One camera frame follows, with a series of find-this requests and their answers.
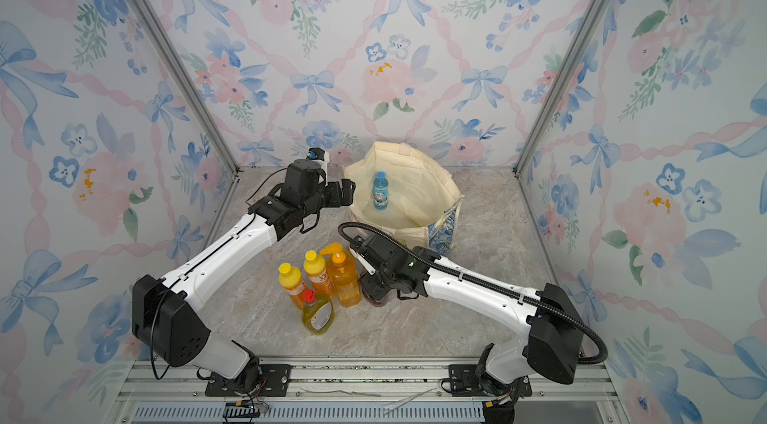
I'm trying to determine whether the dark red Fairy bottle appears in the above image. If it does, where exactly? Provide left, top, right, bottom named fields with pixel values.
left=367, top=296, right=389, bottom=307

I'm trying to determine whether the blue bottle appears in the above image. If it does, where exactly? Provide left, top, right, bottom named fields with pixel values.
left=373, top=171, right=389, bottom=210

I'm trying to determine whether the cream shopping bag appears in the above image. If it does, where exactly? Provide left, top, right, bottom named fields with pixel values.
left=344, top=141, right=463, bottom=254

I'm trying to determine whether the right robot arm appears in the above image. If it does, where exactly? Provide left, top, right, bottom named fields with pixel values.
left=350, top=235, right=583, bottom=396

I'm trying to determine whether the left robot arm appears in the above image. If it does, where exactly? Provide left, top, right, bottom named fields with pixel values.
left=131, top=157, right=356, bottom=395

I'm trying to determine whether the orange pump soap bottle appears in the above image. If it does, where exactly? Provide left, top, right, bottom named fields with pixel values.
left=321, top=242, right=362, bottom=307

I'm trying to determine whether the yellow cap orange bottle right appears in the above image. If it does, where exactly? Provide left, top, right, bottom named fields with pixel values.
left=304, top=250, right=336, bottom=297

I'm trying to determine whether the yellow cap orange bottle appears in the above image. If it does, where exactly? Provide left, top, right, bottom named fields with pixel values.
left=279, top=263, right=307, bottom=310
left=304, top=250, right=336, bottom=297

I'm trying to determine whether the yellow cap orange bottle left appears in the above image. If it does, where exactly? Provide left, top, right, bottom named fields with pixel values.
left=279, top=263, right=307, bottom=310

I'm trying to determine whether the yellow-green red cap bottle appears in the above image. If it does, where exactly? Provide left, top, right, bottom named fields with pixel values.
left=302, top=289, right=335, bottom=334

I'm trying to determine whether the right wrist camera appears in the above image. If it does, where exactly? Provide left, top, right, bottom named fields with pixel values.
left=351, top=242, right=379, bottom=275

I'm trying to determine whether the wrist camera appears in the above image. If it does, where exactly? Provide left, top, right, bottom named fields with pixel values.
left=351, top=242, right=379, bottom=275
left=307, top=147, right=329, bottom=172

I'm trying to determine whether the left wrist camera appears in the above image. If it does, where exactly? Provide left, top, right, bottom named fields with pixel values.
left=307, top=147, right=329, bottom=172

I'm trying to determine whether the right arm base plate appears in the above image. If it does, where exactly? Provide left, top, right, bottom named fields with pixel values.
left=441, top=364, right=533, bottom=399

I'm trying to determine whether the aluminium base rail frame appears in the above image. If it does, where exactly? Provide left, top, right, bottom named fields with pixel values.
left=106, top=357, right=628, bottom=423

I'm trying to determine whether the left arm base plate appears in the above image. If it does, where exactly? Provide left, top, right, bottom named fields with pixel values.
left=205, top=364, right=293, bottom=398

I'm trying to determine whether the left corner aluminium post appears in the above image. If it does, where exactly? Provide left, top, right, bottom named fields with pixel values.
left=128, top=0, right=241, bottom=174

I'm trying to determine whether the corner aluminium post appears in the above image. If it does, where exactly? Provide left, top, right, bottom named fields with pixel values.
left=128, top=0, right=241, bottom=174
left=513, top=0, right=608, bottom=179

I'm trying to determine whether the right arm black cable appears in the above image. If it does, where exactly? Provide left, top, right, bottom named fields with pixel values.
left=336, top=221, right=609, bottom=365

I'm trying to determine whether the right corner aluminium post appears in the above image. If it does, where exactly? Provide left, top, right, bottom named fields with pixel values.
left=513, top=0, right=608, bottom=179

